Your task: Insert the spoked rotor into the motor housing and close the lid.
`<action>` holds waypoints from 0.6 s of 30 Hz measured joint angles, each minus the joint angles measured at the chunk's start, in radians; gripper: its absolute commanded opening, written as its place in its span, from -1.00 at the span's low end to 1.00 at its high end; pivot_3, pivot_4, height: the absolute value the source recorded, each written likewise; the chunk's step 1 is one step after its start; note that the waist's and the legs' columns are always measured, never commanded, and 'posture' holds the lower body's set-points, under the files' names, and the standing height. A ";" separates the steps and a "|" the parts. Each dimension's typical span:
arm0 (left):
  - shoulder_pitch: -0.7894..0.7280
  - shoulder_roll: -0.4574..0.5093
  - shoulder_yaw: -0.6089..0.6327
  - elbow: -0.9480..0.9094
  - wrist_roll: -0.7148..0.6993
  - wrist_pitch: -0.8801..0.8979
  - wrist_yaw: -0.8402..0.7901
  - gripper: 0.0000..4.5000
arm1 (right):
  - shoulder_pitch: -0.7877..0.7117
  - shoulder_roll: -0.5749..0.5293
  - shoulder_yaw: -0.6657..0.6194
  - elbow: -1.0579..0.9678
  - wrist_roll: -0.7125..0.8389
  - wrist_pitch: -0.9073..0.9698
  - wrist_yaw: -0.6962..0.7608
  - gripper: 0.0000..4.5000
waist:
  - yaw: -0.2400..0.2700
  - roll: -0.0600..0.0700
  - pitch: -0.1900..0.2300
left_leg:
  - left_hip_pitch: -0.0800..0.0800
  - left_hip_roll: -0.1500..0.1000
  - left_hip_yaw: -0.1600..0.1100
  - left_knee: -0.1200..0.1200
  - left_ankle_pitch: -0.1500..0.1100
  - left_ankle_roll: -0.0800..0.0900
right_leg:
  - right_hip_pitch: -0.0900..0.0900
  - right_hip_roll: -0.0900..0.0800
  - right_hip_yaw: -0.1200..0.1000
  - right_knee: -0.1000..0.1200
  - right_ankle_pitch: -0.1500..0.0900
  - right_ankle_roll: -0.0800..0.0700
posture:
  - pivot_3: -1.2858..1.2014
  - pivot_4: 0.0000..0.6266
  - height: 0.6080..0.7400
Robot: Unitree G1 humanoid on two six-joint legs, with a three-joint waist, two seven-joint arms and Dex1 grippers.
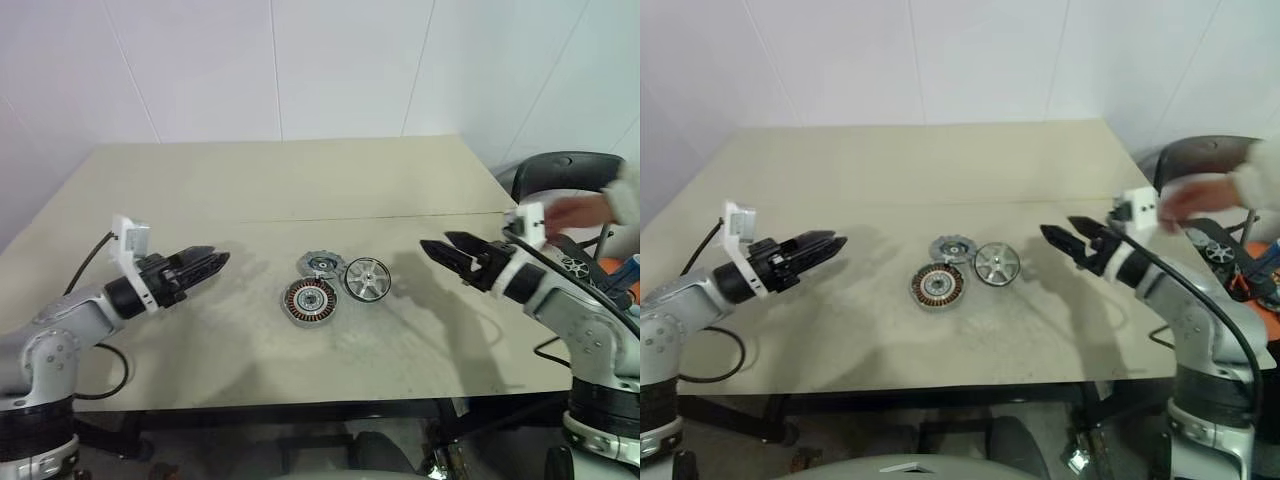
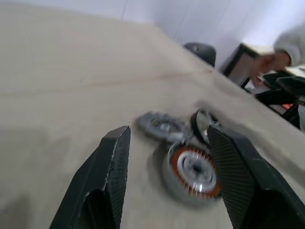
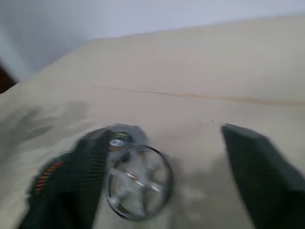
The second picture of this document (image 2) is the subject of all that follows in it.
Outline grey tape roll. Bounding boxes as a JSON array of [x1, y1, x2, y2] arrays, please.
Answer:
[[158, 143, 224, 210]]

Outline black framed side table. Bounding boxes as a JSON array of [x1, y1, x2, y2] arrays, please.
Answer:
[[221, 42, 275, 89]]

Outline round grey motor lid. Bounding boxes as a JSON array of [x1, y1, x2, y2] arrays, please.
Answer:
[[190, 107, 222, 146]]

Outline person's bare hand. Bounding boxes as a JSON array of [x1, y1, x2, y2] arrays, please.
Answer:
[[254, 52, 293, 74]]

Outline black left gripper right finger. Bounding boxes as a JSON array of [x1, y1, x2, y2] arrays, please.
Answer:
[[206, 124, 305, 229]]

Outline dark folding chair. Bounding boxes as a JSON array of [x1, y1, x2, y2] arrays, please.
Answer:
[[183, 42, 217, 69]]

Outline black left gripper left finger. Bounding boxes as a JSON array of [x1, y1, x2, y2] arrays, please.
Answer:
[[49, 125, 132, 229]]

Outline grey spoked rotor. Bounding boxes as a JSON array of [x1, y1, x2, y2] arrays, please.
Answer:
[[135, 111, 191, 144]]

